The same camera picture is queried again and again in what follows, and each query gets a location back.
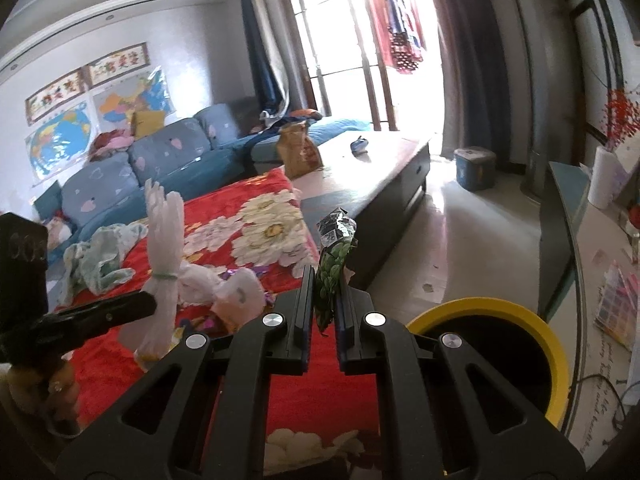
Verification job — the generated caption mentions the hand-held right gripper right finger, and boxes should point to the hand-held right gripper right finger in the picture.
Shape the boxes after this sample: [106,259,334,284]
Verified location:
[334,280,587,480]

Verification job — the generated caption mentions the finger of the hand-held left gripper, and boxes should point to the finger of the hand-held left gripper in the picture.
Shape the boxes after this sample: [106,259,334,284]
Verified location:
[30,291,159,358]

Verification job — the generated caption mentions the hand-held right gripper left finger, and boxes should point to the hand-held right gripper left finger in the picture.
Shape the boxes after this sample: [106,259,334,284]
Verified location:
[55,264,317,480]

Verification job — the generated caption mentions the green snack packet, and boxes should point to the green snack packet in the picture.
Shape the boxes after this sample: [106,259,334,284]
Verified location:
[314,207,360,333]

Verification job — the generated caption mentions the white plastic bag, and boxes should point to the white plastic bag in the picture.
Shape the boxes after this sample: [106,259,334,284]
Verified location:
[117,180,266,361]

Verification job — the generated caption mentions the person's left hand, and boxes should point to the person's left hand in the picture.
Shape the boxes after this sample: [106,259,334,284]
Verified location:
[7,355,82,438]

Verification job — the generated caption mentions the light green cloth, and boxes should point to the light green cloth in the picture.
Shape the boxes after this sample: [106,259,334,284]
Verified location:
[62,222,148,296]

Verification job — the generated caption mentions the orange patterned cloth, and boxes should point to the orange patterned cloth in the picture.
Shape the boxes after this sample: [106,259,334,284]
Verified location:
[47,212,77,256]

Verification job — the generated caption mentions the world map poster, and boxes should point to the world map poster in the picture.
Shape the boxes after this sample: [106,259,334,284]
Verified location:
[24,101,96,183]

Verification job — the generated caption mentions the red floral blanket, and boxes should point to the red floral blanket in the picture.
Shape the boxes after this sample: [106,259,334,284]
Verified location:
[47,167,382,480]

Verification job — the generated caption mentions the dark low table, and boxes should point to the dark low table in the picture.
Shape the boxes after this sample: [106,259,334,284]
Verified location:
[290,130,432,291]

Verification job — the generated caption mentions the pink clothes pile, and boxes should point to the pink clothes pile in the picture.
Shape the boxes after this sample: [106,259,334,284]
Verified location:
[89,129,136,163]

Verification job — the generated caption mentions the brown paper bag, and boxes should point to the brown paper bag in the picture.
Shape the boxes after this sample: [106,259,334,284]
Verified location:
[276,121,325,179]

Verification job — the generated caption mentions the blue patterned sofa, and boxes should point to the blue patterned sofa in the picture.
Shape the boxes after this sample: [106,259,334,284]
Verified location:
[32,102,373,261]

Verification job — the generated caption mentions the framed embroidery picture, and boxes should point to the framed embroidery picture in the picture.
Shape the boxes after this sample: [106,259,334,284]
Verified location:
[85,41,152,88]
[25,66,86,126]

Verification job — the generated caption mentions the clothes heap on sofa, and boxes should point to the clothes heap on sofa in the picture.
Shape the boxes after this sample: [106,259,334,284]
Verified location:
[257,107,323,133]

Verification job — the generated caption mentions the blue storage box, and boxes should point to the blue storage box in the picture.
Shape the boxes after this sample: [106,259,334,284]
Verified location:
[453,146,497,192]

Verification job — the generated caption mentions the country map poster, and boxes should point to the country map poster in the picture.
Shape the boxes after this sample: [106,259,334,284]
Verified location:
[92,65,175,131]

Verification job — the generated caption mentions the dark side cabinet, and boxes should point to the dark side cabinet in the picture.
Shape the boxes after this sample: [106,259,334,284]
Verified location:
[537,160,640,456]

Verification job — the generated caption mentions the blue curtain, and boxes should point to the blue curtain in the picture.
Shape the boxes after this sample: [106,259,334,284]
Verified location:
[237,0,291,116]

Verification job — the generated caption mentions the colourful paper pad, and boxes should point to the colourful paper pad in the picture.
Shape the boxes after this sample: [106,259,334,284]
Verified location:
[592,260,640,352]

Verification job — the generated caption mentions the hanging red clothes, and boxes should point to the hanging red clothes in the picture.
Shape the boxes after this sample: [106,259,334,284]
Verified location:
[367,0,428,76]

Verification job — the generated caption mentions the dark brown curtain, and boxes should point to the dark brown curtain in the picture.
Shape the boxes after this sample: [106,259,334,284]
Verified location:
[425,0,511,171]

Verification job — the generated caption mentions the white paper towel roll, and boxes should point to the white paper towel roll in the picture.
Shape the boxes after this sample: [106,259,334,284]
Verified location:
[587,145,628,210]

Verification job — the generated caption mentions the grey tower air conditioner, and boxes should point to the grey tower air conditioner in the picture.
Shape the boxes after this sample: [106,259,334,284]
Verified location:
[500,0,551,203]

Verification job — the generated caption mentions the red flower decoration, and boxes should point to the red flower decoration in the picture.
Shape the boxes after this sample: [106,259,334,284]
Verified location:
[602,87,640,153]

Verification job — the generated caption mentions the brown glass door frame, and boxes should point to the brown glass door frame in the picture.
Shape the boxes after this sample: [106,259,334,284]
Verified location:
[272,0,446,133]

